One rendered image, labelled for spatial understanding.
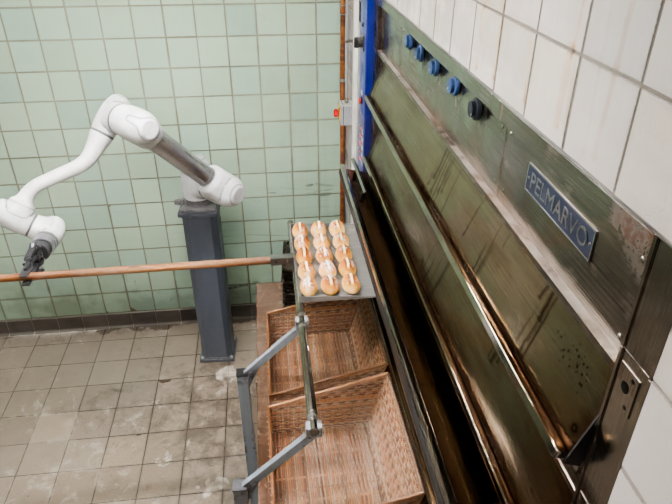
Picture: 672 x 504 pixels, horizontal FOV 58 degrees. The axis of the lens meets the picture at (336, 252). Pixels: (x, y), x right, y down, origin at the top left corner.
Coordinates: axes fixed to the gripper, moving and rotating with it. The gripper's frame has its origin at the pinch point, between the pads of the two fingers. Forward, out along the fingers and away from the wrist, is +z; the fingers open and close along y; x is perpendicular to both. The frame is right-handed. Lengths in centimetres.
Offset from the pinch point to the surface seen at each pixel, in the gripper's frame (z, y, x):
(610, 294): 139, -78, -137
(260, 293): -65, 62, -84
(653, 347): 151, -79, -136
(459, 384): 104, -29, -132
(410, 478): 78, 38, -131
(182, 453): -12, 119, -40
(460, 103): 67, -82, -138
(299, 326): 41, 2, -99
